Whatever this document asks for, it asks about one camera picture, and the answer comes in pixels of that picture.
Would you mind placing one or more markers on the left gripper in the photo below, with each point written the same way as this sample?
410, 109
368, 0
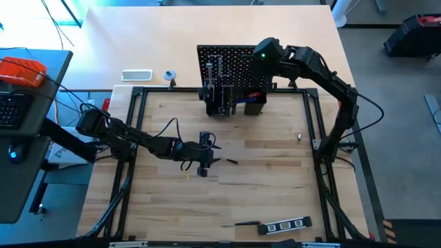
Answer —
196, 153

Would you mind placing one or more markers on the white rectangular tray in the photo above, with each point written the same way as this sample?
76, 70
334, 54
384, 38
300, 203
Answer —
136, 75

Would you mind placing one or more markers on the orange plastic case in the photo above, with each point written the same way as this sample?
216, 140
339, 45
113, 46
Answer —
20, 72

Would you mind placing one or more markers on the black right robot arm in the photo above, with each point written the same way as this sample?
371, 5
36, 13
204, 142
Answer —
324, 75

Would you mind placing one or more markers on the black diagonal strut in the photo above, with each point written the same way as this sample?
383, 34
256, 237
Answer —
65, 141

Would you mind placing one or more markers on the light wooden desk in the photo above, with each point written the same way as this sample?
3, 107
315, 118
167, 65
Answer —
138, 34

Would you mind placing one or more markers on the black metal pegboard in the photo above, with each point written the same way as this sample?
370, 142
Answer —
227, 51

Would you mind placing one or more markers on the black frame clamp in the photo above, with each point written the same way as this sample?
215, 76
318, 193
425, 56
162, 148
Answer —
293, 84
172, 84

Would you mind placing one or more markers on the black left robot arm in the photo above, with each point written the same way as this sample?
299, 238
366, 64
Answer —
131, 136

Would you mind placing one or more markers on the black spirit level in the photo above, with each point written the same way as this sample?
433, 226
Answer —
284, 225

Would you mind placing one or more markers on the black aluminium table frame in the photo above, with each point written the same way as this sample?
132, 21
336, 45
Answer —
224, 90

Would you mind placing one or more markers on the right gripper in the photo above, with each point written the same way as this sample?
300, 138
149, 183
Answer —
262, 75

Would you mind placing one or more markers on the small tape roll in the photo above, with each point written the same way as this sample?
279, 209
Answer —
169, 75

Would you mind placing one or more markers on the black computer mouse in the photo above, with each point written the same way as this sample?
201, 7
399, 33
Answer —
18, 153

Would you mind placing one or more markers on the white cardboard box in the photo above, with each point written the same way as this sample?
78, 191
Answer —
65, 156

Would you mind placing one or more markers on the dark grey side desk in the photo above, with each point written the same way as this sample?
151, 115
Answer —
20, 179

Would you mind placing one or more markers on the black equipment case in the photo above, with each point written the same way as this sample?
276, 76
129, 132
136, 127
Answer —
413, 38

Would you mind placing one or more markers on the white pedestal base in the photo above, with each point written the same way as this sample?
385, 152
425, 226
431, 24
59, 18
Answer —
341, 17

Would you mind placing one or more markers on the black keyboard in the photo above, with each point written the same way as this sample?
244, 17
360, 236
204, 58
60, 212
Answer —
13, 112

